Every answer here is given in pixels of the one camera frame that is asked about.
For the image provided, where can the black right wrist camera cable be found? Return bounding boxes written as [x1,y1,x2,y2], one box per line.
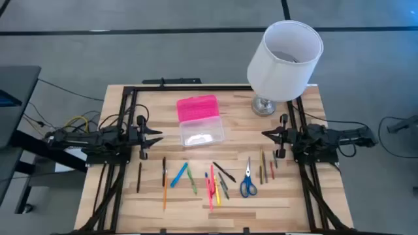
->
[338,136,359,158]

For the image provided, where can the dark green pen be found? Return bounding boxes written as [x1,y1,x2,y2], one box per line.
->
[219,181,230,200]

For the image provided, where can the yellow highlighter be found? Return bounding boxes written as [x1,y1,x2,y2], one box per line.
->
[214,176,222,206]

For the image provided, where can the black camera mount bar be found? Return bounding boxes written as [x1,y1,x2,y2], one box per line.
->
[142,77,202,86]

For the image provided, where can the clear supply box pink lid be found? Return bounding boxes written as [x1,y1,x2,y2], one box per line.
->
[176,94,226,148]

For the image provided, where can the dark brown pencil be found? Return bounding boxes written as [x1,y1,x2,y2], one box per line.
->
[136,162,143,194]

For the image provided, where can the pink pen blue cap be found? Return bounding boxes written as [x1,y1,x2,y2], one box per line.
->
[204,172,214,212]

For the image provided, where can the black lamp cord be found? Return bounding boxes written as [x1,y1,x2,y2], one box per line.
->
[292,103,372,129]

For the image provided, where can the black floor cable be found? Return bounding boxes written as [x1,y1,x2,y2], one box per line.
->
[378,116,418,161]
[37,78,105,102]
[22,101,102,133]

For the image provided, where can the grey desk black legs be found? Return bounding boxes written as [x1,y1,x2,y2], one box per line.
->
[0,65,89,215]

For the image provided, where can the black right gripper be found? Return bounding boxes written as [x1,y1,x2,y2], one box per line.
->
[261,114,298,159]

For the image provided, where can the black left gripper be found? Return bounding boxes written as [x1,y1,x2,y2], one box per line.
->
[129,114,164,161]

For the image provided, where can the orange pencil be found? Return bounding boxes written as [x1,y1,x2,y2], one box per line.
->
[162,168,169,212]

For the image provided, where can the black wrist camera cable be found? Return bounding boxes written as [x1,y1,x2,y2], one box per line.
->
[97,103,151,131]
[338,136,359,158]

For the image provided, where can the green pen clear barrel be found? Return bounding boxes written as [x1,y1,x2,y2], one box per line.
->
[186,166,198,196]

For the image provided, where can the white shade table lamp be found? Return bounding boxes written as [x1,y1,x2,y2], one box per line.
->
[246,20,325,118]

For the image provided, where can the grey pen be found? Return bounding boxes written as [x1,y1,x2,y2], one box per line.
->
[262,150,268,183]

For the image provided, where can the blue handled scissors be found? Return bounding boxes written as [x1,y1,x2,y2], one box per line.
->
[240,156,258,199]

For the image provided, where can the dark laptop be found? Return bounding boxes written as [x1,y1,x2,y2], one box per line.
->
[0,89,23,108]

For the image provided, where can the grey floor stand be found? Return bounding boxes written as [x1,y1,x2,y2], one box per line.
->
[387,114,418,134]

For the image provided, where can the white paper box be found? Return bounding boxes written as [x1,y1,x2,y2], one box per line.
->
[54,146,93,174]

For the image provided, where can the black left wrist camera cable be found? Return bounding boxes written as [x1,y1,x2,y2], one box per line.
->
[97,103,151,131]

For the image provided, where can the black pen white print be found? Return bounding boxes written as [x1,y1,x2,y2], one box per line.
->
[212,161,236,183]

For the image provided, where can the yellow cable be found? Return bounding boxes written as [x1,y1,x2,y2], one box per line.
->
[63,116,89,133]

